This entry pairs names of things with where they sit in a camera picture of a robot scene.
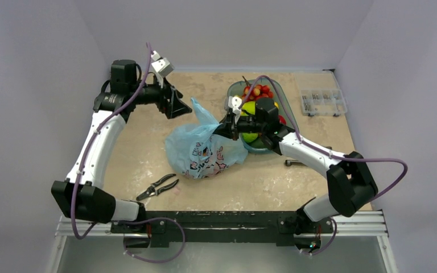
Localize light blue plastic bag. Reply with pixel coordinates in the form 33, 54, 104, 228
164, 98, 248, 179

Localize black handled pliers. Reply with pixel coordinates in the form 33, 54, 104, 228
136, 173, 179, 201

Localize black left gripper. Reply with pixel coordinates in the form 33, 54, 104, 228
130, 72, 191, 118

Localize light green bumpy fake fruit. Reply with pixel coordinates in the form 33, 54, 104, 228
241, 133, 258, 143

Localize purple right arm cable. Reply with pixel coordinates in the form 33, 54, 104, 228
241, 75, 409, 257

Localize dark green fake avocado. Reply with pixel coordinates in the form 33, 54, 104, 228
249, 138, 267, 150

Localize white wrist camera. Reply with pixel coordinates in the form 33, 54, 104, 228
225, 96, 242, 123
150, 51, 175, 88

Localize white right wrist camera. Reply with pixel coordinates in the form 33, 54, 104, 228
225, 96, 242, 123

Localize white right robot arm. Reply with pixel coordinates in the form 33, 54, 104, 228
214, 96, 378, 231

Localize red fake cherry bunch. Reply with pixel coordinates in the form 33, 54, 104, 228
241, 77, 274, 102

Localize teal plastic fruit basket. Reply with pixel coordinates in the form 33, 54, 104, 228
226, 78, 295, 154

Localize green fake pear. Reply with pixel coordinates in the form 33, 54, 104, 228
241, 101, 255, 116

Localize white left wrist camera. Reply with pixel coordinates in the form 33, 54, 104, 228
150, 51, 175, 88

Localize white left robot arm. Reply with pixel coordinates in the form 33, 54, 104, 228
51, 57, 192, 233

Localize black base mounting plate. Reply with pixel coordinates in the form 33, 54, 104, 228
111, 210, 334, 249

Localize clear plastic screw box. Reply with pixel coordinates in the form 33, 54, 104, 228
300, 89, 348, 117

